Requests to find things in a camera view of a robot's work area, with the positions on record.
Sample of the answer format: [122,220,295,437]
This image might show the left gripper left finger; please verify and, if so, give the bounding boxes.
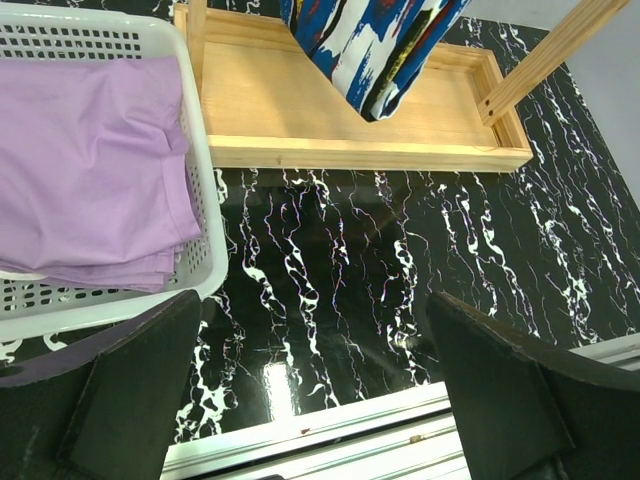
[1,291,201,479]

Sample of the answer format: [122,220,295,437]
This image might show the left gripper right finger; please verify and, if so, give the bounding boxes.
[426,293,639,479]

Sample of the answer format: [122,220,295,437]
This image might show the purple trousers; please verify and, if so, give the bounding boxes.
[1,56,201,293]

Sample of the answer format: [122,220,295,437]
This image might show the blue patterned trousers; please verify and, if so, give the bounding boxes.
[279,0,468,122]

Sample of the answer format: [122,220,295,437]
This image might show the white plastic basket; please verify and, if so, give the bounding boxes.
[1,2,228,342]

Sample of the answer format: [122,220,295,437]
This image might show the wooden clothes rack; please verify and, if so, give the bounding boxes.
[174,1,622,173]

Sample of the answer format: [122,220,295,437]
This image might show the aluminium rail frame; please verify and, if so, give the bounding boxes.
[159,332,640,480]

